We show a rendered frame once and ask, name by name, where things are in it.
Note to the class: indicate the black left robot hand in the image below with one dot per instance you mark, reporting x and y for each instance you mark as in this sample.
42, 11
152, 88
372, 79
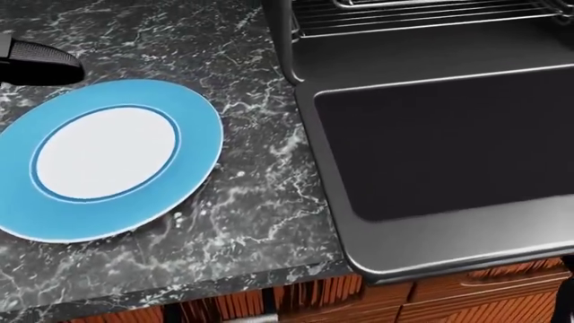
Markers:
40, 69

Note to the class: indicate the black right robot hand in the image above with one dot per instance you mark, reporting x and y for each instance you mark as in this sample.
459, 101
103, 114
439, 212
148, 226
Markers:
567, 299

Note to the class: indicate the blue plate with white centre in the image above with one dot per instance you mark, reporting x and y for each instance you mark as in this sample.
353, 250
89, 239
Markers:
105, 153

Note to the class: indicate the dark grey oven door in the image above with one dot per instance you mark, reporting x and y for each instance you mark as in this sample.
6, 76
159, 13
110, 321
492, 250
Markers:
444, 158

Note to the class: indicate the dark grey oven body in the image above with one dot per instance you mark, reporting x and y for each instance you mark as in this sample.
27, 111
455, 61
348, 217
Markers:
403, 47

